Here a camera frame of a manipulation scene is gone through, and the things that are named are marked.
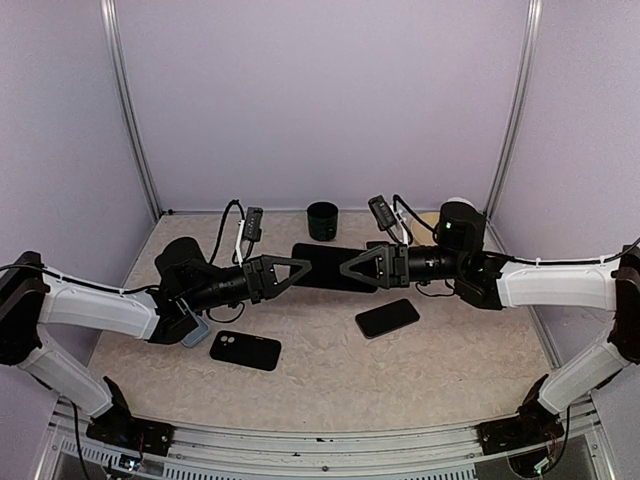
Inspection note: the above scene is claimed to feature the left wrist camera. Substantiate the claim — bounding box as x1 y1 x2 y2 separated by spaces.
234 207 264 265

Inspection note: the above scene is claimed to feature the black phone case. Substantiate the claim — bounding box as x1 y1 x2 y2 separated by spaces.
209 330 282 372

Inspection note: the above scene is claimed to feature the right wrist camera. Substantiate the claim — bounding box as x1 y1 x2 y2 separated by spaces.
368 195 409 245

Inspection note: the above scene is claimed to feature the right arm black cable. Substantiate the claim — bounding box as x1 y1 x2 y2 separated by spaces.
392 194 640 266

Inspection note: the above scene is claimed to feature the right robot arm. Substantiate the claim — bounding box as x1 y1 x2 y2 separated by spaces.
340 198 639 444

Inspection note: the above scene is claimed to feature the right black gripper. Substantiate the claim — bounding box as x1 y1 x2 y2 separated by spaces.
339 243 466 289

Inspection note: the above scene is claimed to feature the pink phone case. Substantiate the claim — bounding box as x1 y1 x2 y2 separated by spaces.
366 241 388 249

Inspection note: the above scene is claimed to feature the aluminium frame post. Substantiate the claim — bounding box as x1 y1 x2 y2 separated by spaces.
484 0 543 220
99 0 163 222

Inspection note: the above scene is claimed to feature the light blue mug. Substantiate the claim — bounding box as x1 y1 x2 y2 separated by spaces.
447 197 475 208

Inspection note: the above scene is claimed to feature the beige round plate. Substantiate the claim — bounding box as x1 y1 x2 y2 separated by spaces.
410 211 440 246

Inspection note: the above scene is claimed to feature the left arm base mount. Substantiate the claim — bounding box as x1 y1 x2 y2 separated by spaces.
86 417 175 457

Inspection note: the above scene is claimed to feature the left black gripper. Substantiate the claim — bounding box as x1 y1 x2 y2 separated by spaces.
183 253 311 312

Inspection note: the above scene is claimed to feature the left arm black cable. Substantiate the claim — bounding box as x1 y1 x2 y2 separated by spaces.
207 199 241 266

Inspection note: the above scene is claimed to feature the left aluminium frame post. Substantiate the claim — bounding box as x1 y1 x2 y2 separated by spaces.
99 0 163 222

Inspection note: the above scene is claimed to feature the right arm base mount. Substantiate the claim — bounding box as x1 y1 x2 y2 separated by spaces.
476 416 565 455

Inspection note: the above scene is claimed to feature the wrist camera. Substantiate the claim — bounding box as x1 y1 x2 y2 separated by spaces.
234 207 264 265
368 195 409 245

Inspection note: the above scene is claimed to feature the right aluminium frame post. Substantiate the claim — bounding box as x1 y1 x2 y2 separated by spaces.
484 0 543 220

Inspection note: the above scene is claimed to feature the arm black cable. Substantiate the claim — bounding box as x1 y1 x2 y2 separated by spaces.
392 194 640 266
207 199 241 266

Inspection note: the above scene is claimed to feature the dark green cup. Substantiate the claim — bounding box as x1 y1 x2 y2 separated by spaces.
306 201 339 242

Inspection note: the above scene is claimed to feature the light blue phone case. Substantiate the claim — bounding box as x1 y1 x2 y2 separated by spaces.
178 299 211 348

